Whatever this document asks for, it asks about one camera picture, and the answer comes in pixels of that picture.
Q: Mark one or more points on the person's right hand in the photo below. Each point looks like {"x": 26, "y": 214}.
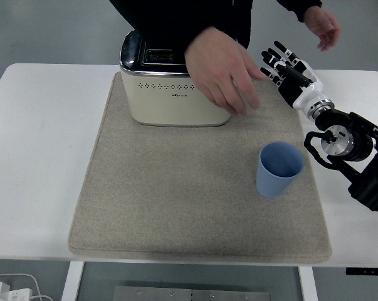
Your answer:
{"x": 220, "y": 66}

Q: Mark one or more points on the white plug adapter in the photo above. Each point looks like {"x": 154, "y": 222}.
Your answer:
{"x": 0, "y": 290}

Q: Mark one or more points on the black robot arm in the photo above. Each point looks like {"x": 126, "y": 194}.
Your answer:
{"x": 361, "y": 125}

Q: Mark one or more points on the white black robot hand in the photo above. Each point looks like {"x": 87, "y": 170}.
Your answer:
{"x": 311, "y": 94}

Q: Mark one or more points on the person's torso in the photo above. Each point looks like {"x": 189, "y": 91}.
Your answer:
{"x": 176, "y": 15}

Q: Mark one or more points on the beige felt table mat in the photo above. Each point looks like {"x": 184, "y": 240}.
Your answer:
{"x": 176, "y": 194}

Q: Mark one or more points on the black desk control panel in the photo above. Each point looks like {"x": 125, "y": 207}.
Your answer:
{"x": 367, "y": 271}

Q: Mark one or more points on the cream chrome toaster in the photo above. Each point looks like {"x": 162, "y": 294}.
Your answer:
{"x": 163, "y": 103}

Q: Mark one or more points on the grey metal plate with screws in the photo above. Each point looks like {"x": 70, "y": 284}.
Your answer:
{"x": 163, "y": 294}

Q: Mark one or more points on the white power strip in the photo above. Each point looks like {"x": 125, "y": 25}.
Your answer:
{"x": 19, "y": 295}

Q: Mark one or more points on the person's left forearm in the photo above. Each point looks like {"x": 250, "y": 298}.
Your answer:
{"x": 296, "y": 6}

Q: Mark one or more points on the white table leg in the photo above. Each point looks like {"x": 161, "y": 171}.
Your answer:
{"x": 72, "y": 282}
{"x": 307, "y": 285}

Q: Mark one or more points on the person's left hand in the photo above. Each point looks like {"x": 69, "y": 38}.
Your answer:
{"x": 322, "y": 25}

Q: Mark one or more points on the blue ribbed water cup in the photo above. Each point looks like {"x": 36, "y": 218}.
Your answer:
{"x": 270, "y": 185}

